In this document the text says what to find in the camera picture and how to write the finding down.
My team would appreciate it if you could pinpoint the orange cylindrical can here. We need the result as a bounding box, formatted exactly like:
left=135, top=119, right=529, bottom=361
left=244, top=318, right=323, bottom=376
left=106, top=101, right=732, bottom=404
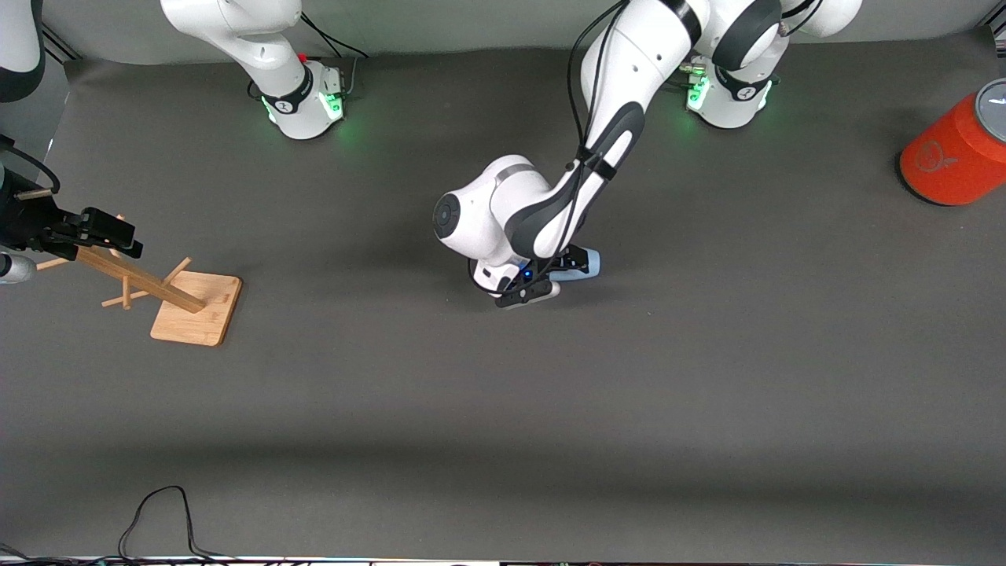
left=898, top=77, right=1006, bottom=208

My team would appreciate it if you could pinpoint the aluminium frame rail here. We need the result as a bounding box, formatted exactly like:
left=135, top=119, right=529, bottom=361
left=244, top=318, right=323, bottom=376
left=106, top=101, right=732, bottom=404
left=41, top=25, right=81, bottom=64

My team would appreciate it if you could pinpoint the light blue plastic cup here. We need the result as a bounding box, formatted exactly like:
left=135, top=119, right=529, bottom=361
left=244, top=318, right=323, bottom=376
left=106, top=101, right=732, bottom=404
left=548, top=247, right=602, bottom=282

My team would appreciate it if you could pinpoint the black right arm base cable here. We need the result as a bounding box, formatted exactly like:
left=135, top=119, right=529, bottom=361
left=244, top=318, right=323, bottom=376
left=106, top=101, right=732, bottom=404
left=299, top=12, right=369, bottom=60

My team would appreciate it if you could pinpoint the black cable loop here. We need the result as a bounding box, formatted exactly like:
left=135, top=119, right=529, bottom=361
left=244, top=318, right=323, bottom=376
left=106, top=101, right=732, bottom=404
left=118, top=486, right=237, bottom=560

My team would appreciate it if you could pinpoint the wooden mug tree stand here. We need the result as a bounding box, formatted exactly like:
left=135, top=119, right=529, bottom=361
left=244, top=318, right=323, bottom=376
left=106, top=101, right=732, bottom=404
left=35, top=214, right=243, bottom=347

